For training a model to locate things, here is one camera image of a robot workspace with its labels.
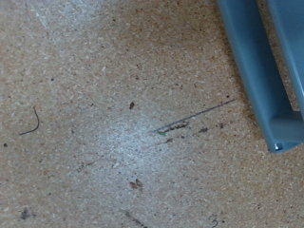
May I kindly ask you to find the grey tray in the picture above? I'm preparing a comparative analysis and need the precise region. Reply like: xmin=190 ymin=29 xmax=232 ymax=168
xmin=218 ymin=0 xmax=304 ymax=155

